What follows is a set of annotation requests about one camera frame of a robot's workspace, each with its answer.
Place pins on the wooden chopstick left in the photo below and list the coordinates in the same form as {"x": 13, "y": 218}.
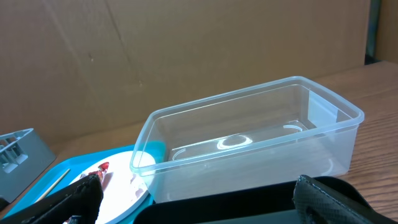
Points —
{"x": 53, "y": 186}

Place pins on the red snack wrapper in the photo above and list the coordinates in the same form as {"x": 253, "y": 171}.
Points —
{"x": 100, "y": 171}

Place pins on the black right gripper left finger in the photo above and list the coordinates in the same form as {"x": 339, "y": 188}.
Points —
{"x": 82, "y": 199}

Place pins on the clear plastic bin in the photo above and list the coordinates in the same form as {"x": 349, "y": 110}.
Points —
{"x": 260, "y": 135}

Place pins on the teal plastic tray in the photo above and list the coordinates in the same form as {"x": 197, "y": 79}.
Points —
{"x": 54, "y": 173}

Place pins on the grey dish rack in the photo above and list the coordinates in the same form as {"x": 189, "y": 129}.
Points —
{"x": 24, "y": 156}

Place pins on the black waste tray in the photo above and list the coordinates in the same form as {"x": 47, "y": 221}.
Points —
{"x": 268, "y": 204}

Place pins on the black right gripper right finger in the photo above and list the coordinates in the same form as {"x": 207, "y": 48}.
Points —
{"x": 317, "y": 203}

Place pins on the white round plate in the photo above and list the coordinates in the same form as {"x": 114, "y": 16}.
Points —
{"x": 117, "y": 202}

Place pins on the white tissue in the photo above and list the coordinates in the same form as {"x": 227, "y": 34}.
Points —
{"x": 137, "y": 186}

